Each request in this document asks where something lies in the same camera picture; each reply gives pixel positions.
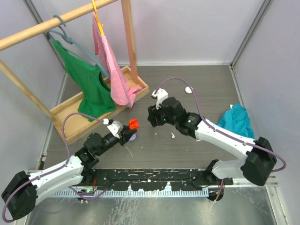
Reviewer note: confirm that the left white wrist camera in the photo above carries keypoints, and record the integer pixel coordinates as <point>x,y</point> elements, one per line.
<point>115,128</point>

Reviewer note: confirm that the wooden clothes rack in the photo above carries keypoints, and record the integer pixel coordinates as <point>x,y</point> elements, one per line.
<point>73,128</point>

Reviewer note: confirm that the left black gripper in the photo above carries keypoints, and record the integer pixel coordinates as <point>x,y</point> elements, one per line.
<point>127,132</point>

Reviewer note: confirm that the orange charging case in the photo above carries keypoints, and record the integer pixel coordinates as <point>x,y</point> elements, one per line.
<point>133,124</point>

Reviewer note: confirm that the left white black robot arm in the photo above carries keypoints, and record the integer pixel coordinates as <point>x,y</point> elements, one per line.
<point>25,191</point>

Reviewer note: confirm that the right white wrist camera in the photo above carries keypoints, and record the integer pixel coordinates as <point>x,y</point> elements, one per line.
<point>159,95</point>

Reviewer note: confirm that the yellow hanger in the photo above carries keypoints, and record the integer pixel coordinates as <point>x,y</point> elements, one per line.
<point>100,26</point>

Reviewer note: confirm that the green shirt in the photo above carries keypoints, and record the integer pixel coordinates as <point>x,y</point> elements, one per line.
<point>97,99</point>

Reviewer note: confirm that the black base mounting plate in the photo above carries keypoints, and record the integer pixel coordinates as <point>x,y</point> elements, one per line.
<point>152,179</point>

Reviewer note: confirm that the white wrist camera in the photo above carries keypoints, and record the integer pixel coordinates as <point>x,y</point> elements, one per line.
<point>115,128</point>
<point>159,95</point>

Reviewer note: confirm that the pink cloth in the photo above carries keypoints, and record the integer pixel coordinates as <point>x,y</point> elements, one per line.
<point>121,92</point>

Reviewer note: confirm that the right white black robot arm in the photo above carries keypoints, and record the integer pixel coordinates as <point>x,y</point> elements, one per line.
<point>254,158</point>

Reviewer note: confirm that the blue-grey hanger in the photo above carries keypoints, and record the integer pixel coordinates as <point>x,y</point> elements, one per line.
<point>70,41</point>

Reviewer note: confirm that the teal cloth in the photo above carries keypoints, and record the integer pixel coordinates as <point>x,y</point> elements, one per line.
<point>237,120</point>

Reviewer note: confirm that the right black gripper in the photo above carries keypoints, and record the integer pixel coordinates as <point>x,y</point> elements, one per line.
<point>153,112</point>

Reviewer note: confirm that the white slotted cable duct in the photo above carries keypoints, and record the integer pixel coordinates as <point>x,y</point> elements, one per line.
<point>167,192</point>

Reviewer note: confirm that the white round charging case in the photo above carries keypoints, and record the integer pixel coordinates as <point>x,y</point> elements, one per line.
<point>188,90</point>

